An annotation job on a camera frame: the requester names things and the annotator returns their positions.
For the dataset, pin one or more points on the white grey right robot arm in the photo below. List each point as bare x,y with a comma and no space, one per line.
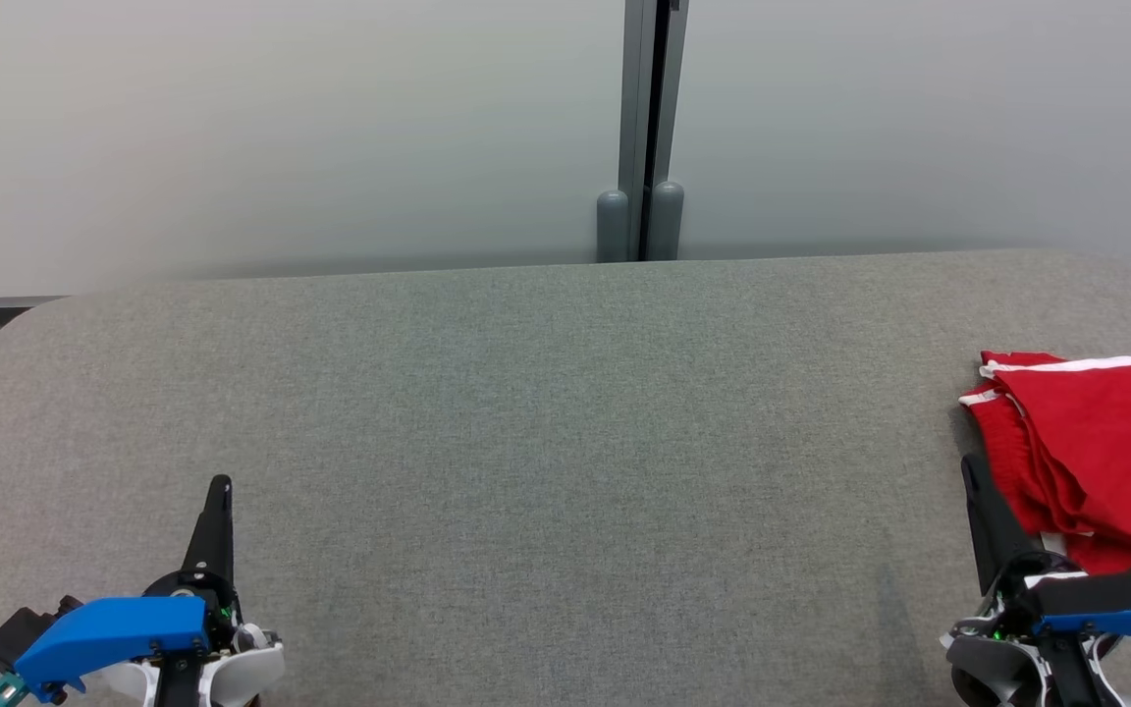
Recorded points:
1107,678

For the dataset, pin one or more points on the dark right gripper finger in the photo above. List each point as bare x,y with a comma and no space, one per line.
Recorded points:
996,535

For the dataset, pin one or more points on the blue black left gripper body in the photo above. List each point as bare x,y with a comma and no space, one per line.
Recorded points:
114,628

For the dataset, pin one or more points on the grey cylindrical post bumper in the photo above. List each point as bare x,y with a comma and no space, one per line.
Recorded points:
613,226
666,221

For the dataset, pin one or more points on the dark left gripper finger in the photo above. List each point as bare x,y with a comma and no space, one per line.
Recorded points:
215,535

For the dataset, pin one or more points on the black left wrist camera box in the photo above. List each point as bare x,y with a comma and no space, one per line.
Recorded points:
16,633

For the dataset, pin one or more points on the red shorts with white stripes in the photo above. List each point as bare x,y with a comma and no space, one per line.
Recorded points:
1115,442

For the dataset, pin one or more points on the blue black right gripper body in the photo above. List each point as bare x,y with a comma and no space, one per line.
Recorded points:
1096,599

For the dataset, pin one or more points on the grey fabric upholstered surface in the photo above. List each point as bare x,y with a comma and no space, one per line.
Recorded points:
565,442

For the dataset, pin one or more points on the red white Bulls jersey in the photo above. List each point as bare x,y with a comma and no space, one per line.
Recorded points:
1007,462

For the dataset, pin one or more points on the grey vertical partition post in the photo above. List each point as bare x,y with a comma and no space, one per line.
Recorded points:
639,88

